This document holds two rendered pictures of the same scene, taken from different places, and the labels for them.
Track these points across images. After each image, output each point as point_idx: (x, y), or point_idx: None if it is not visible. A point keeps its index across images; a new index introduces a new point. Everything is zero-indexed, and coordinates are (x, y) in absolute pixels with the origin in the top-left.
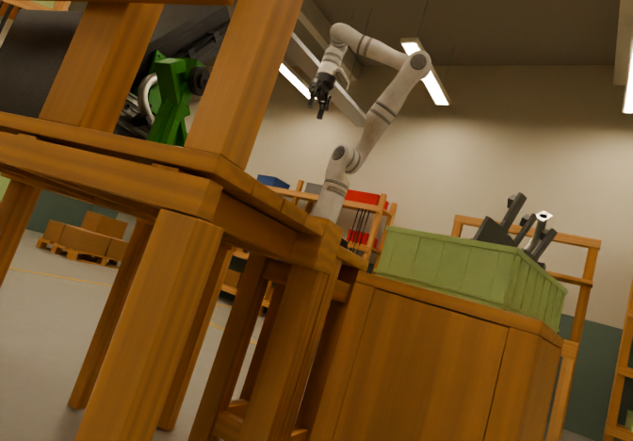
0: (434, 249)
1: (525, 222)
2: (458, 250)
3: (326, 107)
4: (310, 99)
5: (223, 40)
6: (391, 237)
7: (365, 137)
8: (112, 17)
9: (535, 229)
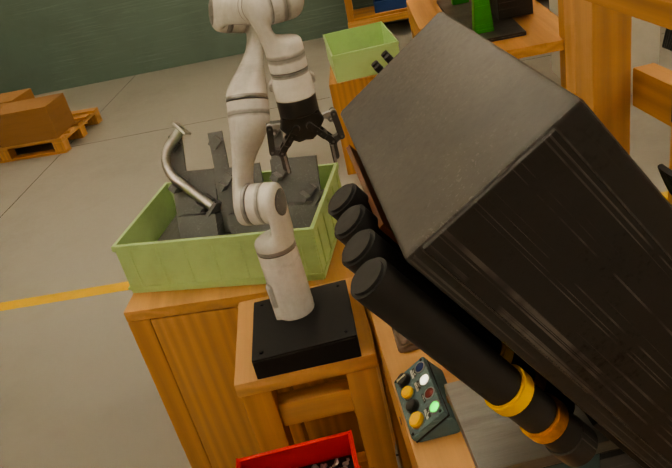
0: (327, 210)
1: (220, 144)
2: (330, 196)
3: (280, 147)
4: (337, 147)
5: (629, 134)
6: (316, 235)
7: (255, 155)
8: None
9: (173, 145)
